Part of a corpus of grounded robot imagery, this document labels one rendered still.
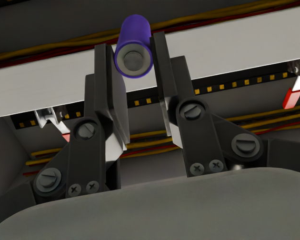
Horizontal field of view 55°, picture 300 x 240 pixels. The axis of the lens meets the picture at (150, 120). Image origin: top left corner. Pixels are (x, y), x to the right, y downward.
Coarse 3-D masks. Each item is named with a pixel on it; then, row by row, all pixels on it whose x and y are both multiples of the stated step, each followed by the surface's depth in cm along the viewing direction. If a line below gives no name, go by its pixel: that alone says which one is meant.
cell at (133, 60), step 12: (132, 24) 16; (144, 24) 16; (120, 36) 14; (132, 36) 13; (144, 36) 14; (120, 48) 13; (132, 48) 13; (144, 48) 13; (120, 60) 13; (132, 60) 13; (144, 60) 13; (120, 72) 13; (132, 72) 13; (144, 72) 13
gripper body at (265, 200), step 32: (128, 192) 8; (160, 192) 8; (192, 192) 8; (224, 192) 8; (256, 192) 8; (288, 192) 7; (0, 224) 8; (32, 224) 8; (64, 224) 8; (96, 224) 8; (128, 224) 8; (160, 224) 7; (192, 224) 7; (224, 224) 7; (256, 224) 7; (288, 224) 7
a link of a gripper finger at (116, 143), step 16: (96, 48) 13; (96, 64) 12; (112, 64) 13; (96, 80) 12; (112, 80) 12; (96, 96) 11; (112, 96) 11; (96, 112) 11; (112, 112) 11; (112, 128) 11; (128, 128) 14; (112, 144) 11; (64, 160) 11; (112, 160) 12; (48, 176) 10; (64, 176) 10; (48, 192) 10
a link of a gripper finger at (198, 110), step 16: (176, 112) 10; (192, 112) 10; (208, 112) 10; (192, 128) 10; (208, 128) 10; (192, 144) 10; (208, 144) 9; (192, 160) 9; (208, 160) 9; (224, 160) 9; (192, 176) 9
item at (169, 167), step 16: (272, 112) 51; (256, 128) 52; (272, 128) 47; (288, 128) 48; (128, 144) 53; (144, 144) 50; (160, 144) 54; (32, 160) 58; (48, 160) 51; (128, 160) 51; (144, 160) 50; (160, 160) 49; (176, 160) 48; (32, 176) 53; (128, 176) 47; (144, 176) 46; (160, 176) 45; (176, 176) 44
